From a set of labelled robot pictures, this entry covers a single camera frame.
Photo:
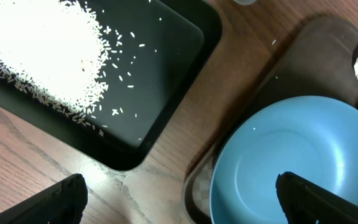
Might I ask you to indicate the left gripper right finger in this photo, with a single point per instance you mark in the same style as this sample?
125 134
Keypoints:
304 202

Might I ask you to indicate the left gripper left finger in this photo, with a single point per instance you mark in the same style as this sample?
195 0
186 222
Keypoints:
62 203

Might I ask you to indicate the large blue plate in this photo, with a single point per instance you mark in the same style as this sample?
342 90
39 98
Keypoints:
312 136

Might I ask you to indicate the pile of white rice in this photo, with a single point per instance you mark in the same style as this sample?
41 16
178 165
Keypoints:
54 50

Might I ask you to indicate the brown serving tray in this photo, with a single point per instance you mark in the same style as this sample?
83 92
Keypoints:
318 62

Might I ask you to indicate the black plastic tray bin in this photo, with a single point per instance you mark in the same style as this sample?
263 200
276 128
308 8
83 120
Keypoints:
158 49

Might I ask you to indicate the clear plastic bin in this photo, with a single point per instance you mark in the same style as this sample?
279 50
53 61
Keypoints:
245 2

